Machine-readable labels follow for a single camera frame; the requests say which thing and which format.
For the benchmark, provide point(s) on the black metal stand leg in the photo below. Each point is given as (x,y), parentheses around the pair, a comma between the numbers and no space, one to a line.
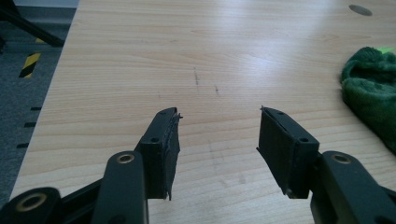
(21,21)

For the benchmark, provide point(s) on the green fuzzy cloth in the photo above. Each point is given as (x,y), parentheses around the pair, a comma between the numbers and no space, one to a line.
(372,90)

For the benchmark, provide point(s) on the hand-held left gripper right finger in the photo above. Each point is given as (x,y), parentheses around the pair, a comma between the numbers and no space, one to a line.
(286,149)

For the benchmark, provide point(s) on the yellow and black floor tape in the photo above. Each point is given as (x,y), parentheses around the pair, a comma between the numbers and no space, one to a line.
(30,64)

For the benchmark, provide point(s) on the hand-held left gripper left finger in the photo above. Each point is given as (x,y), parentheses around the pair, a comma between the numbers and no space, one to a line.
(157,155)

